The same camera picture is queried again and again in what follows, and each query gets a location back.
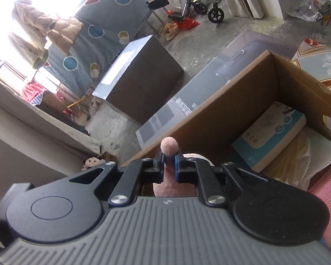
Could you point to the pink plush toy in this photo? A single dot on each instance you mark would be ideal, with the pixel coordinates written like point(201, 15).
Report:
point(169, 145)

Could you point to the red plastic bag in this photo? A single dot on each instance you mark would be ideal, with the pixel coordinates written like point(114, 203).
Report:
point(187, 23)

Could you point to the dark cube carton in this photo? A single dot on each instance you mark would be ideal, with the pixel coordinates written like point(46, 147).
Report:
point(146, 82)

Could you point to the clear plastic bundle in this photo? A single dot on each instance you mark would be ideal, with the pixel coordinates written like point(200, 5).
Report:
point(292, 160)

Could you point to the beige bag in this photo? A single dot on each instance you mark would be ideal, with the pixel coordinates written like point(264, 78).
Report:
point(171, 31)

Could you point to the beige puffer jacket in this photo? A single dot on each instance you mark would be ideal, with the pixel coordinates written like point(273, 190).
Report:
point(44, 19)

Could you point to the pink foam packet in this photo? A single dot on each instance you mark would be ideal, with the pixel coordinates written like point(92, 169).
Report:
point(328, 198)

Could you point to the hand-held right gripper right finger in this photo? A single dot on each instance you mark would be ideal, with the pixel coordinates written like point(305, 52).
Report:
point(178, 167)

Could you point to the white blue paper packet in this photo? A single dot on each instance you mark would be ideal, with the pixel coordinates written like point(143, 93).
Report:
point(270, 138)

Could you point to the grey blanket with circles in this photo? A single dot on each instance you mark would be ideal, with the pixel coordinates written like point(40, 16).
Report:
point(104, 13)

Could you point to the small doll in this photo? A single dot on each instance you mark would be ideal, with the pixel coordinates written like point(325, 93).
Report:
point(92, 162)

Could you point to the large dark printed carton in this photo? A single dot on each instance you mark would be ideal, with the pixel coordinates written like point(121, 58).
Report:
point(198, 82)

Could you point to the tan hanging jacket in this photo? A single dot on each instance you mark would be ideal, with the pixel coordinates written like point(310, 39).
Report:
point(27, 49)

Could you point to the wheelchair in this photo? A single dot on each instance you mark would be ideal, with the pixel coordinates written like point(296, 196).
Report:
point(216, 15)

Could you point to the brown cardboard box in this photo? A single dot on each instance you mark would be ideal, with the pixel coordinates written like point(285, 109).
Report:
point(223, 110)

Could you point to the pink checked cloth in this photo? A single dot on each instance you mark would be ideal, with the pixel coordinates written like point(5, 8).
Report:
point(33, 93)

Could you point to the patterned floor mat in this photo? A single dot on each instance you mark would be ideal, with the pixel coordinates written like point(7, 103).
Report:
point(320, 60)

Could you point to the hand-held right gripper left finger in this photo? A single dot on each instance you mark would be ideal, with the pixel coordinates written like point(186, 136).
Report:
point(160, 160)

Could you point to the black folding stand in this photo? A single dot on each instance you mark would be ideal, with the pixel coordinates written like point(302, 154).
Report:
point(160, 0)

